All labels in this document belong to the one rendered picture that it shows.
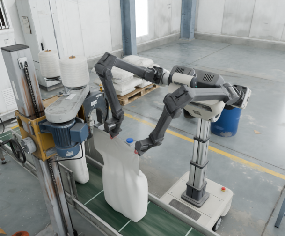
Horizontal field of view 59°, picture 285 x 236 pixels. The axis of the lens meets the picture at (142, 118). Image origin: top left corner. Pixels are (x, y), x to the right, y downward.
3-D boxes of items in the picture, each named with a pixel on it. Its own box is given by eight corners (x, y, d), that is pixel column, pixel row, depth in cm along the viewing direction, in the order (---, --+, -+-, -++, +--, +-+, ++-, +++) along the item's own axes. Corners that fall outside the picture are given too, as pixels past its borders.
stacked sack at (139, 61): (155, 65, 530) (155, 58, 523) (142, 70, 501) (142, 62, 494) (131, 59, 568) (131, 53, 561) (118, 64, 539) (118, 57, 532)
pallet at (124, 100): (160, 86, 554) (160, 79, 547) (123, 106, 472) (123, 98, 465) (131, 78, 598) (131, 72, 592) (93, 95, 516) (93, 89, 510)
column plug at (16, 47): (30, 47, 145) (29, 46, 144) (9, 52, 137) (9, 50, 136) (20, 45, 151) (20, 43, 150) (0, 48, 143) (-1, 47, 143)
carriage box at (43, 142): (83, 140, 189) (76, 103, 174) (42, 163, 167) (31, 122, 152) (63, 130, 203) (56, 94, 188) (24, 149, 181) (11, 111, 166)
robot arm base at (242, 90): (233, 84, 150) (227, 103, 151) (230, 81, 144) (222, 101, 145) (248, 87, 145) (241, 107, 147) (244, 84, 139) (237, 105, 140)
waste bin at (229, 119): (244, 128, 394) (252, 90, 362) (231, 143, 360) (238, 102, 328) (215, 119, 421) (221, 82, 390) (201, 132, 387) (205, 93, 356)
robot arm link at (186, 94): (188, 99, 108) (178, 81, 112) (170, 116, 118) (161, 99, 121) (242, 96, 137) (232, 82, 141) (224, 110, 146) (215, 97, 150)
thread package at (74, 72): (95, 83, 157) (92, 55, 148) (73, 91, 146) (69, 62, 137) (79, 77, 166) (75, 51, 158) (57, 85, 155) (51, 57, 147)
